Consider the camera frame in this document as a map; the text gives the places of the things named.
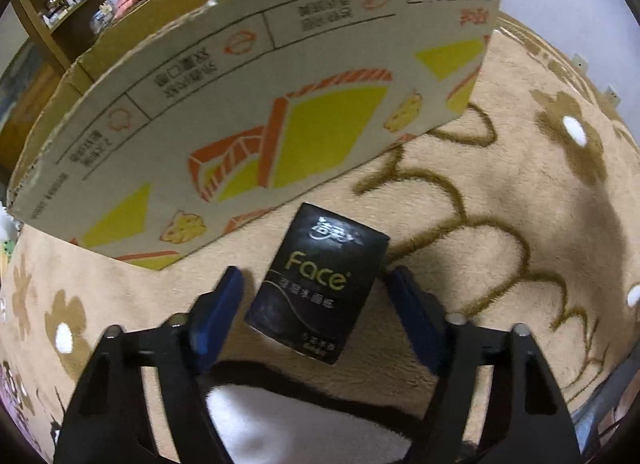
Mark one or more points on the black tissue pack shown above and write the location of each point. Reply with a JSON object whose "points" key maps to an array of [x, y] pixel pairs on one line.
{"points": [[315, 284]]}

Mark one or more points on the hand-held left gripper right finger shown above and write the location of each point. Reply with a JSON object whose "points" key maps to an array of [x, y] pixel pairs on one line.
{"points": [[415, 319]]}

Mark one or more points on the white cloth black trim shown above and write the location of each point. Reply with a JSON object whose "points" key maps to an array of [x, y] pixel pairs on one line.
{"points": [[275, 419]]}

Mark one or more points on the white wall socket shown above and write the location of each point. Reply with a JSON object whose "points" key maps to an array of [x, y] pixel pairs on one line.
{"points": [[580, 62], [612, 94]]}

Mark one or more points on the printed cardboard box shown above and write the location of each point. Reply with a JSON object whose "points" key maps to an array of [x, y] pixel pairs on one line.
{"points": [[250, 94]]}

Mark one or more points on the wooden sliding wardrobe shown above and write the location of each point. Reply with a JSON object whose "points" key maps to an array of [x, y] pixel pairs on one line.
{"points": [[25, 94]]}

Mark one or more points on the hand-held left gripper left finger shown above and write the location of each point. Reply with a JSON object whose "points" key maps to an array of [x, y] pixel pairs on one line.
{"points": [[215, 324]]}

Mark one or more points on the wooden corner shelf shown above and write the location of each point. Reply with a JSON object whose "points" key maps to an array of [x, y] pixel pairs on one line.
{"points": [[35, 4]]}

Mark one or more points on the beige floral blanket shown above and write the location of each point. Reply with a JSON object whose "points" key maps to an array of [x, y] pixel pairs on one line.
{"points": [[500, 244]]}

